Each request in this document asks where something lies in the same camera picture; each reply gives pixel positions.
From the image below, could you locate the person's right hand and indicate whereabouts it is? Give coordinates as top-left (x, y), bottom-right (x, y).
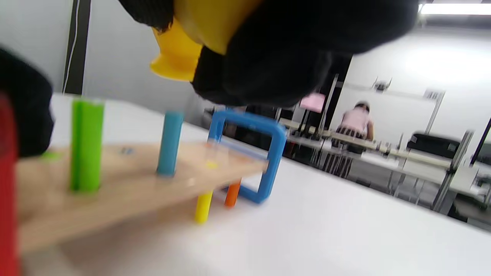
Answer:
top-left (119, 0), bottom-right (419, 108)

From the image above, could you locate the person's left hand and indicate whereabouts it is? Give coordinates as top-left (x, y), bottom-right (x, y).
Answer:
top-left (0, 48), bottom-right (54, 158)

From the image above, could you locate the yellow toy hammer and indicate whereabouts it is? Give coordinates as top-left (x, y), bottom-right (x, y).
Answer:
top-left (150, 0), bottom-right (265, 82)

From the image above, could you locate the rainbow hammer bench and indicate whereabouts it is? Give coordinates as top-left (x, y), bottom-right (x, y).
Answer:
top-left (0, 92), bottom-right (287, 276)

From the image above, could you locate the orange peg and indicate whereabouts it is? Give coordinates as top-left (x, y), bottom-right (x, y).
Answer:
top-left (224, 180), bottom-right (241, 207)

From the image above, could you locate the yellow peg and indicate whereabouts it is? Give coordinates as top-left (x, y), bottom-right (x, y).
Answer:
top-left (195, 161), bottom-right (218, 223)

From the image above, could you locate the black pillar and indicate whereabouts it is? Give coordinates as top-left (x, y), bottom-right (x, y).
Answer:
top-left (318, 54), bottom-right (353, 131)

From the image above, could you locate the pink screen monitor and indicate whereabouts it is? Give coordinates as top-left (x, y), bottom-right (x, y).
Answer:
top-left (299, 92), bottom-right (326, 113)

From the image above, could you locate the white partition board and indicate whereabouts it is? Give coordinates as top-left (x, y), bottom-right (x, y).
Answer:
top-left (334, 75), bottom-right (446, 142)

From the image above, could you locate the long workbench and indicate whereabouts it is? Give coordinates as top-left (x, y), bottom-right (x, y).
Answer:
top-left (280, 119), bottom-right (491, 215)

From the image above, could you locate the ceiling light strip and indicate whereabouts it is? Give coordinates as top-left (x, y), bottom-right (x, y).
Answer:
top-left (420, 3), bottom-right (491, 16)

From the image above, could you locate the black printer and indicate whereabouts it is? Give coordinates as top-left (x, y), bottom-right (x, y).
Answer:
top-left (407, 132), bottom-right (461, 159)

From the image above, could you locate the dark vertical post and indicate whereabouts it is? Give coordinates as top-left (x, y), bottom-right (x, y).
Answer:
top-left (63, 0), bottom-right (92, 95)

